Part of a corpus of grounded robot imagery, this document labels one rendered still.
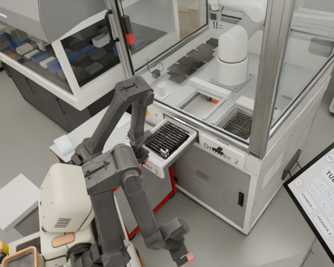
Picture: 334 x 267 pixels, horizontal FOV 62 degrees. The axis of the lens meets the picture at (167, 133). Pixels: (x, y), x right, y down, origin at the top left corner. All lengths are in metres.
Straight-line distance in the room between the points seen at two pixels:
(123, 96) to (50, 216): 0.46
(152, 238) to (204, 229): 1.42
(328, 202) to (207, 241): 1.20
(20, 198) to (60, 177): 0.93
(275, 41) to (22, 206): 1.58
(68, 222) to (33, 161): 2.30
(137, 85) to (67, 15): 1.05
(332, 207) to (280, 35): 0.69
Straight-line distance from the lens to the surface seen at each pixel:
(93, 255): 0.98
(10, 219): 1.87
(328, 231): 1.30
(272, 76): 1.18
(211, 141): 1.61
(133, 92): 1.00
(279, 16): 1.07
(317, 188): 1.33
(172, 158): 1.60
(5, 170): 3.37
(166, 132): 1.72
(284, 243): 2.36
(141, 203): 0.77
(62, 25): 1.98
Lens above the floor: 2.10
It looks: 45 degrees down
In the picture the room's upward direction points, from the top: 10 degrees counter-clockwise
